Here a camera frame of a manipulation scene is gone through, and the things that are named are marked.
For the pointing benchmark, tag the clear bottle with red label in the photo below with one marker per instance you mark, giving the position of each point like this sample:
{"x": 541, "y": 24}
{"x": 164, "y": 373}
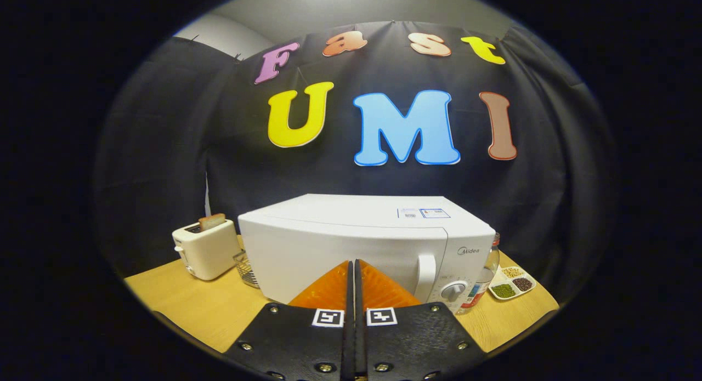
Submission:
{"x": 485, "y": 277}

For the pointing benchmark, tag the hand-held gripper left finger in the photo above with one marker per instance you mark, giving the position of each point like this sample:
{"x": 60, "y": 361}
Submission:
{"x": 290, "y": 337}

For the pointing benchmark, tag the cream toaster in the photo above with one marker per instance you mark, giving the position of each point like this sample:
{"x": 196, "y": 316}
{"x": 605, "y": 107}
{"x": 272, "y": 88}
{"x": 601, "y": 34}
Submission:
{"x": 211, "y": 255}

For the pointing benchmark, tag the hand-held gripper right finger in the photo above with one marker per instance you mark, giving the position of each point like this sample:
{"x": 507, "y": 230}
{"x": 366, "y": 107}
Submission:
{"x": 417, "y": 337}

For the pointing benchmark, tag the white divided dish of beans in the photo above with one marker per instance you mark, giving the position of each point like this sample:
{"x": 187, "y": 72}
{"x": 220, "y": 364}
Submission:
{"x": 513, "y": 283}

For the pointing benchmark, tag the white microwave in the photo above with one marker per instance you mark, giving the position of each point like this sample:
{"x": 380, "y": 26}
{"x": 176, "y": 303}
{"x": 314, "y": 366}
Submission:
{"x": 329, "y": 244}

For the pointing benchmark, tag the toast slice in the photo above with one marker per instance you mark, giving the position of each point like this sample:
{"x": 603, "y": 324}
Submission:
{"x": 211, "y": 222}

